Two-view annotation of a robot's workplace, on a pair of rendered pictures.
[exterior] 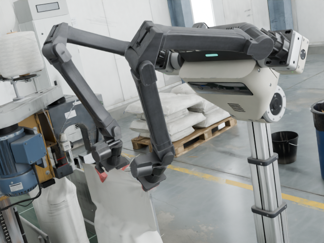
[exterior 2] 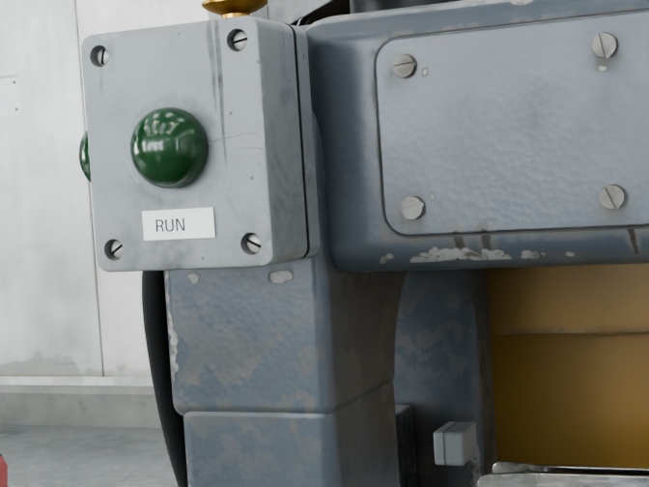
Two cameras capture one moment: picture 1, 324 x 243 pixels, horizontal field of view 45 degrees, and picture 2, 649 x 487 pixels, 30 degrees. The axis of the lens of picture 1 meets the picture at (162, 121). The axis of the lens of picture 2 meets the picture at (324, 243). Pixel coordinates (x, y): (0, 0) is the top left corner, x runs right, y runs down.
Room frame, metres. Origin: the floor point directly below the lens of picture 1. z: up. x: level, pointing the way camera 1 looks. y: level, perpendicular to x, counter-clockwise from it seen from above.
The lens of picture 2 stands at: (2.36, 0.12, 1.27)
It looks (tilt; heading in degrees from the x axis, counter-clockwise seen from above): 3 degrees down; 151
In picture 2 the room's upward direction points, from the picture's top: 4 degrees counter-clockwise
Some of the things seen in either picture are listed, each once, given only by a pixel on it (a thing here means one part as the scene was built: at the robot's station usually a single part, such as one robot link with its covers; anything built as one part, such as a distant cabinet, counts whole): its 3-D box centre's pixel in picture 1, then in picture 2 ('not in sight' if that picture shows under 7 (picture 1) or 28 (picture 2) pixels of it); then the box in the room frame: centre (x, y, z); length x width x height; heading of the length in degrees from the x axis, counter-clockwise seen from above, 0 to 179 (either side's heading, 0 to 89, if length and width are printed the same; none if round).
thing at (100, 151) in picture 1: (105, 143); not in sight; (1.49, 0.24, 1.20); 0.11 x 0.09 x 0.12; 130
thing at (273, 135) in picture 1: (284, 148); not in sight; (3.63, -1.15, 0.13); 0.30 x 0.30 x 0.26
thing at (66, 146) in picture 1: (66, 149); not in sight; (1.72, 0.45, 1.14); 0.05 x 0.04 x 0.16; 128
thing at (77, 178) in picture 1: (93, 199); not in sight; (2.44, 0.56, 0.54); 1.05 x 0.02 x 0.41; 38
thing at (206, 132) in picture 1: (184, 131); not in sight; (4.99, -0.28, 0.07); 1.20 x 0.82 x 0.14; 130
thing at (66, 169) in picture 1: (61, 169); not in sight; (1.75, 0.51, 1.04); 0.08 x 0.06 x 0.05; 128
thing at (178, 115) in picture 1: (161, 113); not in sight; (4.77, -0.02, 0.44); 0.66 x 0.42 x 0.14; 32
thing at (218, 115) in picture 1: (210, 116); not in sight; (5.02, -0.65, 0.20); 0.67 x 0.43 x 0.15; 128
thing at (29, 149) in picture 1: (29, 151); not in sight; (1.43, 0.52, 1.25); 0.10 x 0.08 x 0.12; 153
